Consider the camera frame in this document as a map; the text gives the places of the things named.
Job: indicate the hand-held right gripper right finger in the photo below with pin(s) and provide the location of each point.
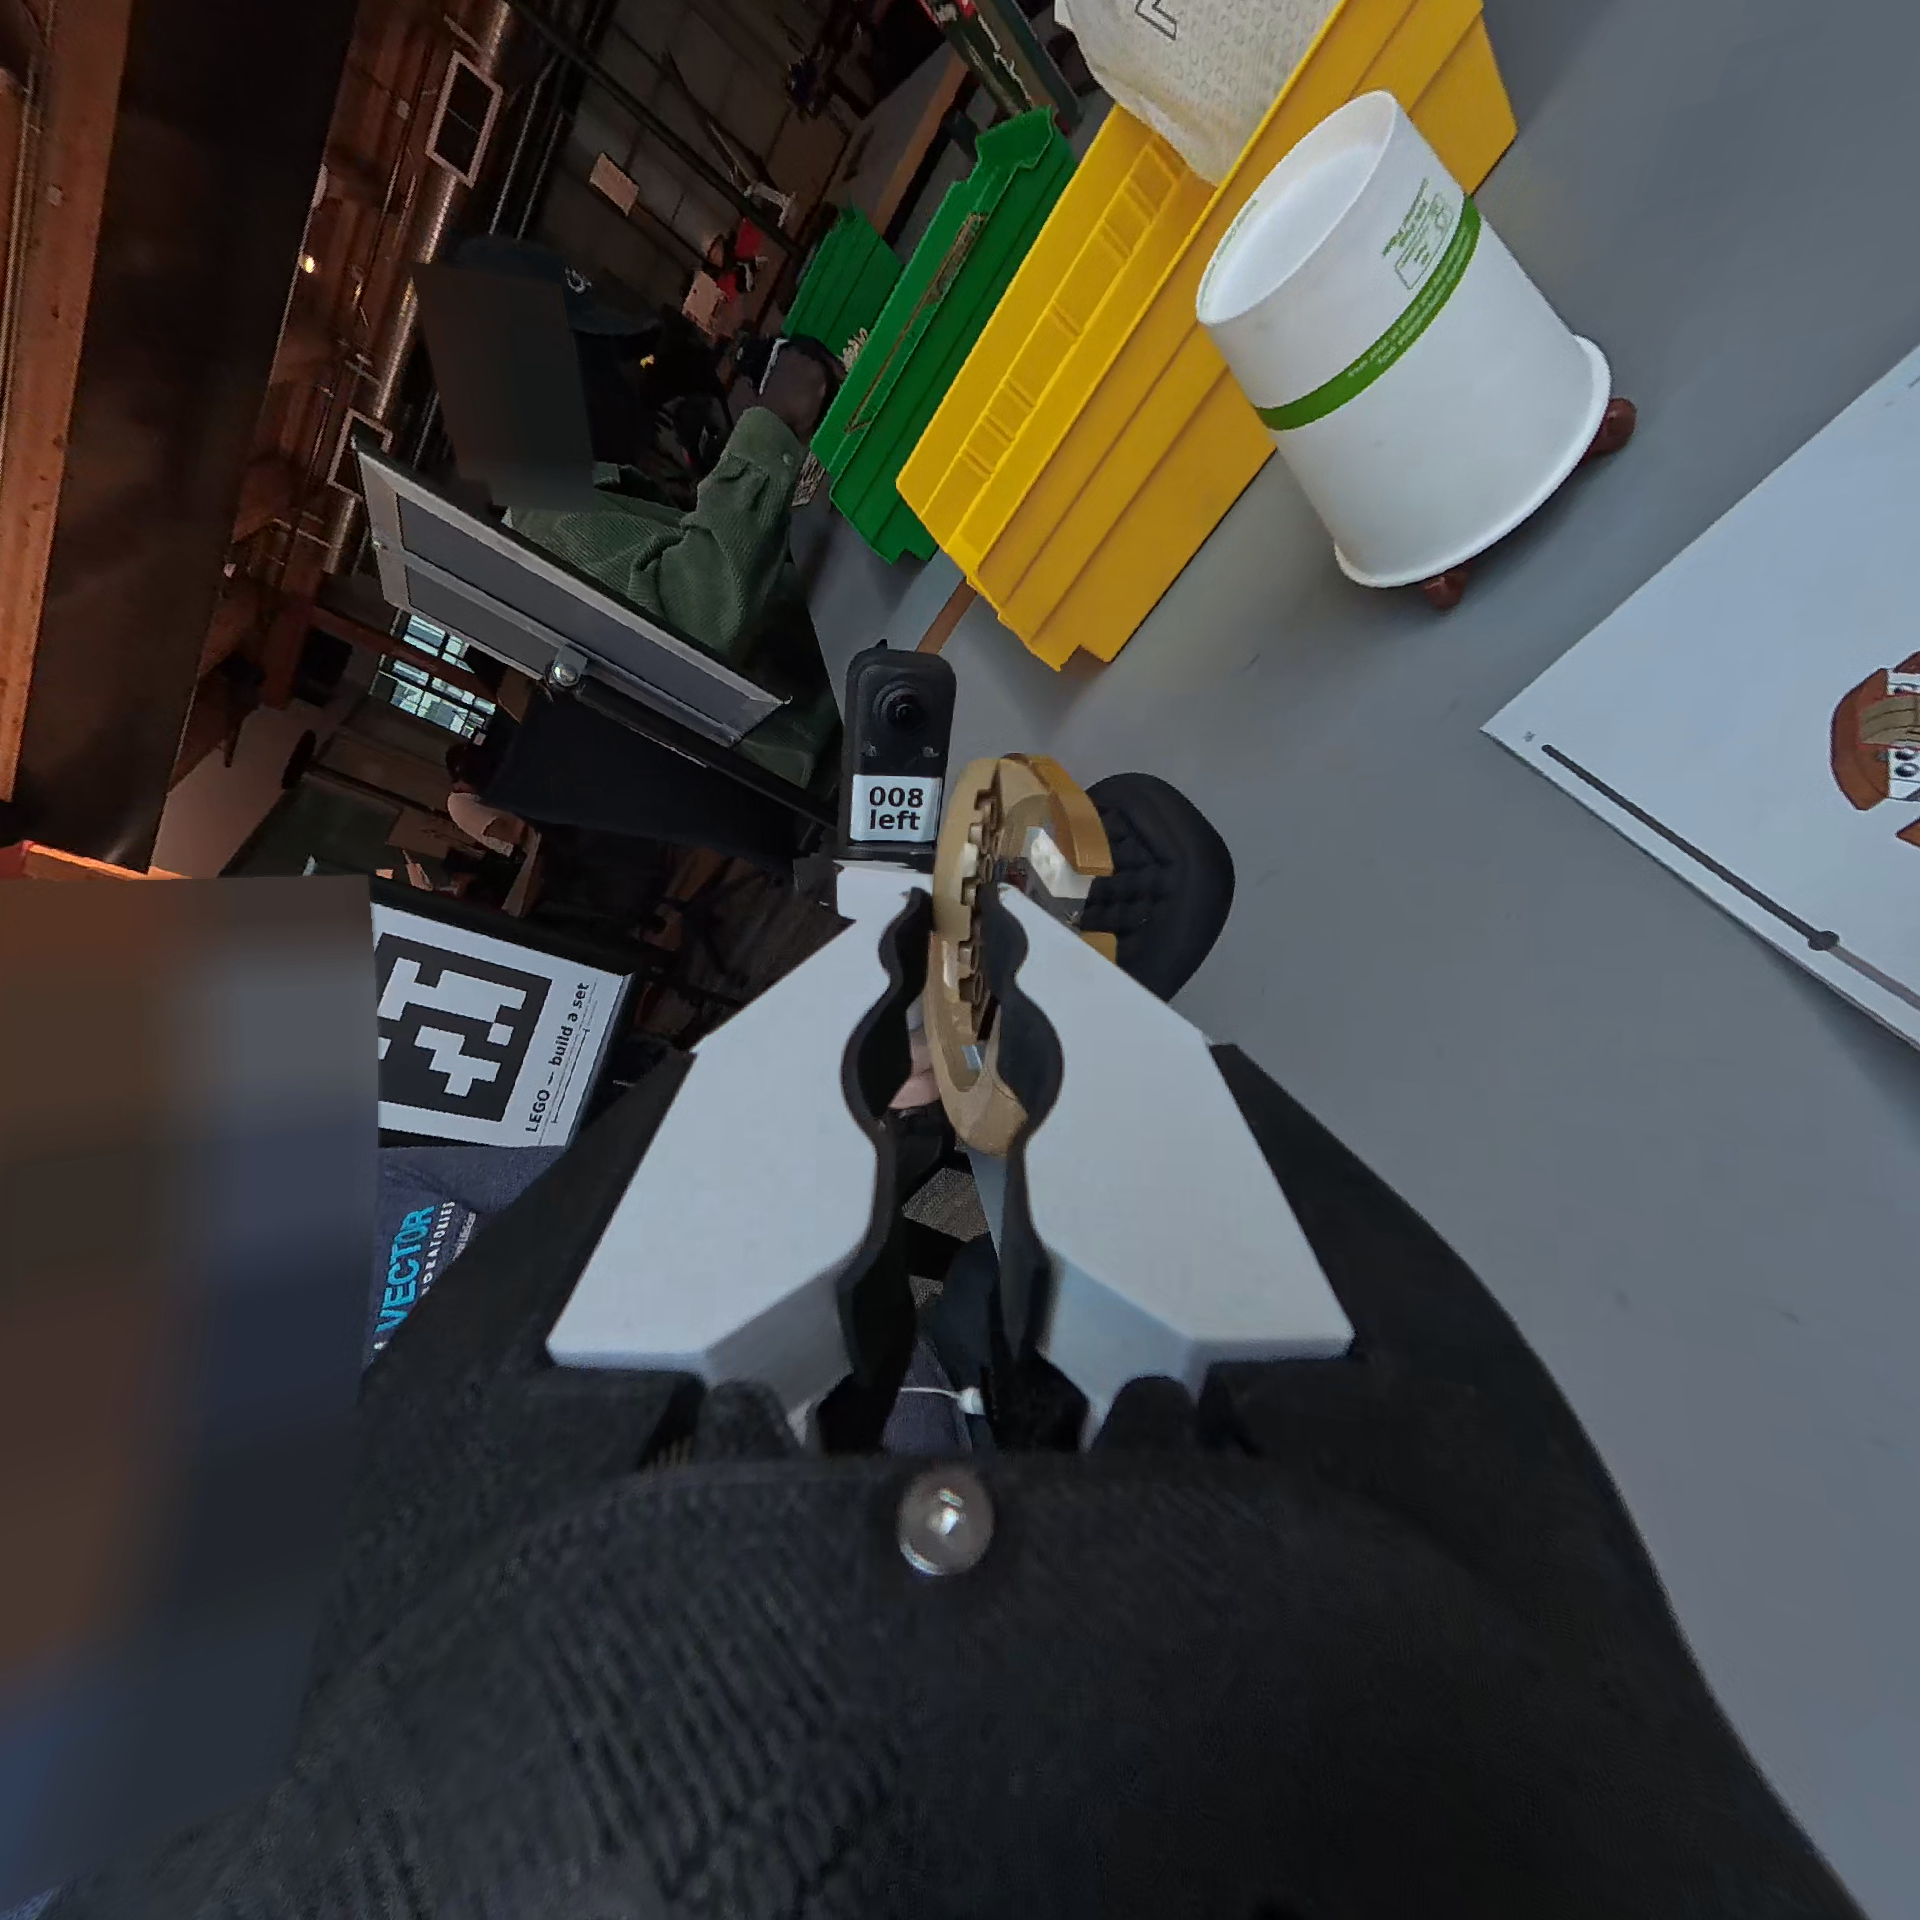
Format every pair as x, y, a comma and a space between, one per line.
1171, 1201

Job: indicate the grey metal framed panel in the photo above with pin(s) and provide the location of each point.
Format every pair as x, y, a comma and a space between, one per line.
571, 600

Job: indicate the red and green box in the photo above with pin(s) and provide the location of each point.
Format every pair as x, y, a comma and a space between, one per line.
1028, 54

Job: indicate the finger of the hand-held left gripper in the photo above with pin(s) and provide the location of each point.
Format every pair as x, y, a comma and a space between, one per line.
862, 895
1054, 878

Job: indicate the white paper cup green stripe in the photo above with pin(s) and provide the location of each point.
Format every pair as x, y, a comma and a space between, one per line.
1412, 375

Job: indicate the brown round lego piece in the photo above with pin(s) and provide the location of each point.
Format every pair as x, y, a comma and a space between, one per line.
1618, 425
1448, 590

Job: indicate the yellow plastic bin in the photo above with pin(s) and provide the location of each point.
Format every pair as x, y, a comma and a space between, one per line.
1079, 422

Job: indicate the white paper bag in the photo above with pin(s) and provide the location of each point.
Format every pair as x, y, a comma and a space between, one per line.
1202, 77

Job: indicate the lego instruction booklet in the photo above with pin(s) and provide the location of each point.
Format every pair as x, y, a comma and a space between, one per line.
1725, 676

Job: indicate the gold round lego piece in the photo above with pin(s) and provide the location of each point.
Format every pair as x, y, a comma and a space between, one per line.
967, 1103

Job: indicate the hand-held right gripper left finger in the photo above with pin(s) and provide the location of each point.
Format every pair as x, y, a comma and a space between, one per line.
706, 1201

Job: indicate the framed marker sign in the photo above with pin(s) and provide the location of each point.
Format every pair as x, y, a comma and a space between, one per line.
495, 1020

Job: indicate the large green plastic bin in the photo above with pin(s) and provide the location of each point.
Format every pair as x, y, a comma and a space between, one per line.
931, 329

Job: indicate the small green plastic bin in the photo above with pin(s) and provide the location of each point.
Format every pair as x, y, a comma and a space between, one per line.
839, 277

